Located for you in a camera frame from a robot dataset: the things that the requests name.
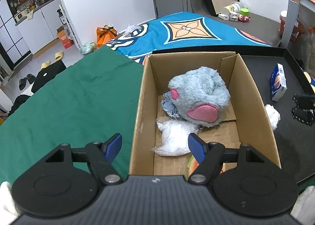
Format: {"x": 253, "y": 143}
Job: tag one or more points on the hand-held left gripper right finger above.
{"x": 196, "y": 147}

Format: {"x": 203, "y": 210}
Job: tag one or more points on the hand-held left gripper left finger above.
{"x": 112, "y": 145}

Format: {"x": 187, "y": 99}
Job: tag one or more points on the clear plastic bag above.
{"x": 174, "y": 136}

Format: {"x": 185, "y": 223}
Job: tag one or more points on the frayed denim cloth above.
{"x": 169, "y": 108}

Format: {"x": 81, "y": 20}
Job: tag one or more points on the grey plush toy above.
{"x": 199, "y": 87}

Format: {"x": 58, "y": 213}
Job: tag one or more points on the brown cardboard box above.
{"x": 248, "y": 92}

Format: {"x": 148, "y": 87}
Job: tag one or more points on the black tray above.
{"x": 290, "y": 146}

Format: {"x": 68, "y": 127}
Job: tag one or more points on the green cloth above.
{"x": 73, "y": 97}

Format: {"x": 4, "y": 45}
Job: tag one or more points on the white crumpled wad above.
{"x": 273, "y": 116}

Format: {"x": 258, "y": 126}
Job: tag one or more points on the black dice stool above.
{"x": 49, "y": 77}

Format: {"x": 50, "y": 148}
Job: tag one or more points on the green plastic bag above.
{"x": 88, "y": 48}

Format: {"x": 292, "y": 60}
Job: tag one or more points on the black bag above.
{"x": 21, "y": 103}

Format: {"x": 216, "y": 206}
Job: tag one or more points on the blue and white small box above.
{"x": 278, "y": 82}

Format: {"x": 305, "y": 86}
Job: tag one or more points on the orange bag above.
{"x": 106, "y": 37}

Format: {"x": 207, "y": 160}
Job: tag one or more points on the black stitched cloth patch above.
{"x": 304, "y": 112}

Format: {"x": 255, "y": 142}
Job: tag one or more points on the orange carton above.
{"x": 65, "y": 39}

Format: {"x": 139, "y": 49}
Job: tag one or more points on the white plastic bag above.
{"x": 134, "y": 29}

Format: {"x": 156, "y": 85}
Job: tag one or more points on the blue printed blanket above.
{"x": 157, "y": 35}

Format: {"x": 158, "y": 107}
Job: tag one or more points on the white bedding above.
{"x": 6, "y": 200}

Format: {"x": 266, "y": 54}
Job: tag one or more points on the white rack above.
{"x": 71, "y": 28}

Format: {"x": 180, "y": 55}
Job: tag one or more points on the white kitchen cabinet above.
{"x": 41, "y": 30}

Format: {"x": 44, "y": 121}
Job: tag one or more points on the grey mattress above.
{"x": 260, "y": 28}

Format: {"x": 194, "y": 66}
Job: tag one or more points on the red and white toy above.
{"x": 244, "y": 18}

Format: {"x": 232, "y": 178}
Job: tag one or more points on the spray bottle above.
{"x": 61, "y": 17}

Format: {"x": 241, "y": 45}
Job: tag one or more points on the green cup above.
{"x": 244, "y": 11}

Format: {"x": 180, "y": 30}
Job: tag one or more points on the grey desk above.
{"x": 291, "y": 18}

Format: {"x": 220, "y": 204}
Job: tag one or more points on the kitchen counter clutter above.
{"x": 29, "y": 3}

